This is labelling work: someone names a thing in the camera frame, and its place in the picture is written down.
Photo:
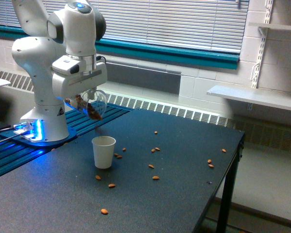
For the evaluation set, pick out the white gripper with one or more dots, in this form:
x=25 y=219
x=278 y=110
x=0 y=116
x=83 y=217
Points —
x=73 y=75

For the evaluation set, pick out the clear plastic cup with almonds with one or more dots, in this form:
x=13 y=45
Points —
x=92 y=103

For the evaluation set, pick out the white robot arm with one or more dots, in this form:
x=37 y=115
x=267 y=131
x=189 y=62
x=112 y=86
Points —
x=60 y=56

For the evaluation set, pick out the white paper cup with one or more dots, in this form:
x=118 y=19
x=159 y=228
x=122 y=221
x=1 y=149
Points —
x=103 y=149

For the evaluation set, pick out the almond by cup right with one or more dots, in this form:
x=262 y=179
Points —
x=118 y=156

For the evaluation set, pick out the almond front centre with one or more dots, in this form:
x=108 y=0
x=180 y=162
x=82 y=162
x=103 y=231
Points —
x=111 y=185

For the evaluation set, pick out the almond front bottom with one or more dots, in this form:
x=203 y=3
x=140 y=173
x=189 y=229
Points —
x=104 y=211

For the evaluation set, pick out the white window blinds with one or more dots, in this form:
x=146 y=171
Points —
x=213 y=25

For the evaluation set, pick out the black table leg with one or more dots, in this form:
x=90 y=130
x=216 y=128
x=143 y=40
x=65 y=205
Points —
x=228 y=189

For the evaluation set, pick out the baseboard heater vent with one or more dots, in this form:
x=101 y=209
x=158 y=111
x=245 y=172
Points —
x=262 y=134

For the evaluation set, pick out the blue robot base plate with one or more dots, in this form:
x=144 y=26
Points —
x=47 y=144

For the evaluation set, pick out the white shelf rail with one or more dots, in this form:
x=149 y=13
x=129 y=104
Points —
x=263 y=31

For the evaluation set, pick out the upper white wall shelf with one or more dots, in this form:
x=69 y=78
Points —
x=271 y=26

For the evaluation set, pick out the white wall shelf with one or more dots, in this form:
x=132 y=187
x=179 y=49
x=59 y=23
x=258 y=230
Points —
x=271 y=26
x=263 y=97

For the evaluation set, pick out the lower white wall shelf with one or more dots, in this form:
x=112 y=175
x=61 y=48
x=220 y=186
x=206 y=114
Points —
x=263 y=97

